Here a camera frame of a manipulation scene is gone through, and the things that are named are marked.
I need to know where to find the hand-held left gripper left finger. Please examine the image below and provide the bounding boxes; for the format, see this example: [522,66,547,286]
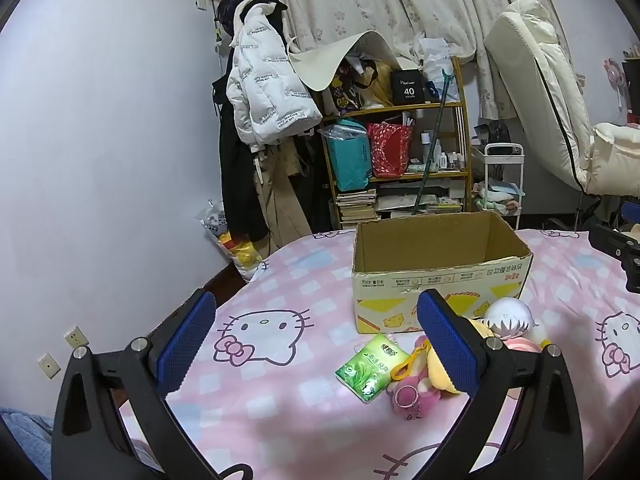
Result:
[50,287,224,480]

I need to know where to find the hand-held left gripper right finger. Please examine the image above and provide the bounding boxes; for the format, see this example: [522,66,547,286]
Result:
[414,288,584,480]

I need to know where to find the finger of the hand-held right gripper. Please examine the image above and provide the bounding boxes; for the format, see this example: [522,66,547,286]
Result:
[588,223,640,294]

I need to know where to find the yellow plush toy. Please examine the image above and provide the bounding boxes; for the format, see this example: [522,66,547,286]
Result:
[429,316,489,395]

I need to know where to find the pink plush bear keychain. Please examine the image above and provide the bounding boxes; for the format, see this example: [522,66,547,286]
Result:
[392,336,444,421]

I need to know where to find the white-haired plush doll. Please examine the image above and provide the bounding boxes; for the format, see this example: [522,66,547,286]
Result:
[482,297,554,352]

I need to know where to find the pink swirl plush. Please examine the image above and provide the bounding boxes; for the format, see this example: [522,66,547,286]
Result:
[502,337,544,354]

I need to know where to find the green tissue packet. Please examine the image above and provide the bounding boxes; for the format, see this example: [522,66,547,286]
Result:
[334,333,411,404]

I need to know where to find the cardboard box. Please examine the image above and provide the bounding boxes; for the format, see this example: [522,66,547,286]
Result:
[351,211,535,335]

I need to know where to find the plastic bag of toys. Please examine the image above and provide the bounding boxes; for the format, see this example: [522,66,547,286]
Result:
[199,199,274,284]

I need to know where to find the pink checked cat-print bed sheet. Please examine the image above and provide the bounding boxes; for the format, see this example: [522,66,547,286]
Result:
[117,227,640,480]

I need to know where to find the stack of papers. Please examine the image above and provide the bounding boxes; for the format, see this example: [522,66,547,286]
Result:
[377,182,466,214]

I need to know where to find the black coat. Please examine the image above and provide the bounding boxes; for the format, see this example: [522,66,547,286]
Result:
[211,0,271,244]

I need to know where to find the stack of books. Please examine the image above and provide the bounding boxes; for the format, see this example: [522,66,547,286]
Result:
[334,188,379,229]

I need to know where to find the beige garment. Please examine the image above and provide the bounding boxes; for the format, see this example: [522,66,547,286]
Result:
[252,139,314,252]

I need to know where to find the white trolley cart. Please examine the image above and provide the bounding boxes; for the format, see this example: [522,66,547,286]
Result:
[472,142,526,231]

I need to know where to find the row of small bottles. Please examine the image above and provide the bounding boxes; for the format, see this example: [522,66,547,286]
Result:
[419,130,467,172]

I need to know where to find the blue cloth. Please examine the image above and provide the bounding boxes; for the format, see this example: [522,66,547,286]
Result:
[0,406,54,480]

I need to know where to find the green pole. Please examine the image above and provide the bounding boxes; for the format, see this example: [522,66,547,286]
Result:
[410,70,454,217]

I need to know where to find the black bag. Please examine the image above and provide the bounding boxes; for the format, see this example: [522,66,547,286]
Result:
[474,119,512,149]

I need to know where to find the pink fan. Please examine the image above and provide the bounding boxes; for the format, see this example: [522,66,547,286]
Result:
[603,57,627,111]

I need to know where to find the cream padded lounge chair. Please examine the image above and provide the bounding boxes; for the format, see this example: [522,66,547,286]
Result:
[483,0,640,197]

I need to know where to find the red patterned bag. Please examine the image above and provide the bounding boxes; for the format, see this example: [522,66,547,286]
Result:
[366,120,414,179]

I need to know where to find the teal bag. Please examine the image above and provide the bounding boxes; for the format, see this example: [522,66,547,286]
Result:
[327,118,374,192]

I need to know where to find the wooden shelf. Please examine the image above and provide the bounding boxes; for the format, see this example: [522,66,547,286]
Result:
[319,55,474,229]

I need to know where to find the black box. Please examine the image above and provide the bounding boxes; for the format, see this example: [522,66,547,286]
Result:
[390,67,427,108]

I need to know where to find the white puffer jacket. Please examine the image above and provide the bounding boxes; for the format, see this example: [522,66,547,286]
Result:
[225,0,324,151]

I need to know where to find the colourful printed bag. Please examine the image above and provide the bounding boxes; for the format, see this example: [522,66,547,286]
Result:
[329,59,394,111]

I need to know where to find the white plastic bag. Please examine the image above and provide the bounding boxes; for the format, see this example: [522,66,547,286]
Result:
[417,37,461,104]

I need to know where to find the beige mat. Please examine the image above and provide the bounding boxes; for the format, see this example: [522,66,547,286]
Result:
[287,30,401,94]

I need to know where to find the floral curtain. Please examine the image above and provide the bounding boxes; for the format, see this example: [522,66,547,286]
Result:
[259,0,547,122]

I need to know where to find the yellow plastic ring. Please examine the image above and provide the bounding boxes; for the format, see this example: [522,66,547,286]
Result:
[389,347,426,381]

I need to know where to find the wall socket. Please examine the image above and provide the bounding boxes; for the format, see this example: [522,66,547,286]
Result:
[38,353,62,380]
[63,324,90,349]

